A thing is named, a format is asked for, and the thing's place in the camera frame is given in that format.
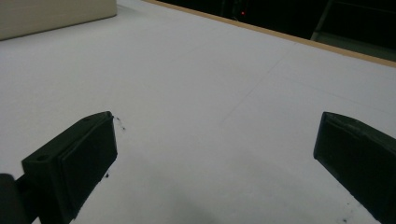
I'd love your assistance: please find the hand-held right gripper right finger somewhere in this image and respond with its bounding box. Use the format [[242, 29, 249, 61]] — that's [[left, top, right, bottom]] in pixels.
[[312, 111, 396, 224]]

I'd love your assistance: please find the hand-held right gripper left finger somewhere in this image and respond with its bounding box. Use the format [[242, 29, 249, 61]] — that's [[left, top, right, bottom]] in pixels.
[[21, 110, 119, 224]]

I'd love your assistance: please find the beige bin with grey rim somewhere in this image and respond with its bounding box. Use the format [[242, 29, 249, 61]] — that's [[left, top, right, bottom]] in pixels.
[[0, 0, 119, 42]]

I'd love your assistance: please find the wooden table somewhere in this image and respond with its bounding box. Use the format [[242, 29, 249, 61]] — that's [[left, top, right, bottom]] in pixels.
[[142, 0, 396, 69]]

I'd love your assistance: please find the white metal desk frame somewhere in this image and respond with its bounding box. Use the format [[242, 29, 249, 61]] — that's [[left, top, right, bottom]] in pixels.
[[310, 0, 336, 42]]

